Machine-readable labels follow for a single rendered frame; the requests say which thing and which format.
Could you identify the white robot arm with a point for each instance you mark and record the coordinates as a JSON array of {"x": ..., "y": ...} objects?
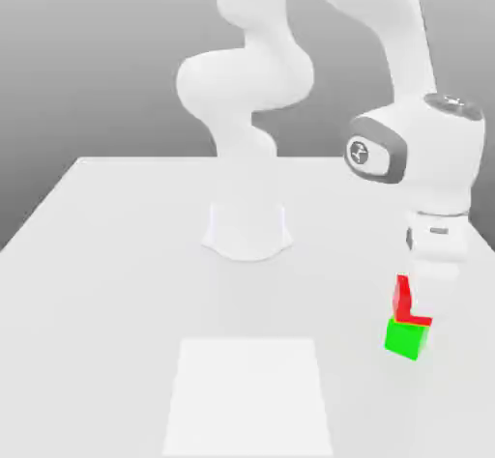
[{"x": 247, "y": 79}]

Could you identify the small red cube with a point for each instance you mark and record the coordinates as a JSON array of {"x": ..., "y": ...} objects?
[{"x": 402, "y": 300}]

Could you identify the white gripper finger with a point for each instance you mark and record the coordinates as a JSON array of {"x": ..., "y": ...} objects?
[{"x": 422, "y": 299}]

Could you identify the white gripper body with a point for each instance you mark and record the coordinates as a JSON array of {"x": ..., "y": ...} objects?
[{"x": 436, "y": 270}]

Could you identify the small green cube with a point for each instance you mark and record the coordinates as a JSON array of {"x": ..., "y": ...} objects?
[{"x": 404, "y": 340}]

